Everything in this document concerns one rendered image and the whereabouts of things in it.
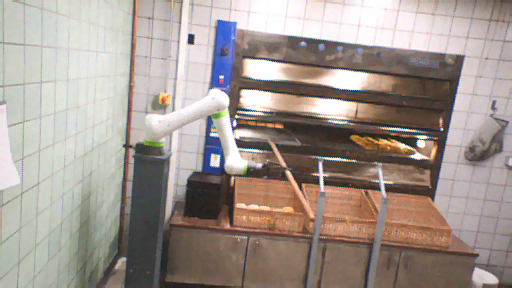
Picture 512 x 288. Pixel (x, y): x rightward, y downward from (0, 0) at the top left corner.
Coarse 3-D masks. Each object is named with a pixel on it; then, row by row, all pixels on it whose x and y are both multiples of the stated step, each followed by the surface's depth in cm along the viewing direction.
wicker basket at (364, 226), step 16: (304, 192) 363; (336, 192) 378; (352, 192) 379; (336, 208) 377; (352, 208) 378; (368, 208) 361; (304, 224) 351; (336, 224) 335; (352, 224) 336; (368, 224) 337
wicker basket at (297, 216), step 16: (240, 192) 371; (256, 192) 372; (272, 192) 373; (288, 192) 375; (240, 208) 329; (272, 208) 373; (240, 224) 332; (256, 224) 334; (272, 224) 333; (288, 224) 346
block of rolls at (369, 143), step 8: (352, 136) 446; (360, 144) 412; (368, 144) 401; (376, 144) 412; (384, 144) 421; (392, 144) 412; (400, 144) 421; (400, 152) 395; (408, 152) 397; (416, 152) 398
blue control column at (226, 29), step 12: (228, 24) 347; (216, 36) 349; (228, 36) 349; (216, 48) 350; (228, 48) 351; (216, 60) 352; (228, 60) 353; (216, 72) 354; (228, 72) 355; (216, 84) 356; (228, 84) 357; (228, 96) 358; (216, 144) 366; (204, 168) 369; (216, 168) 370
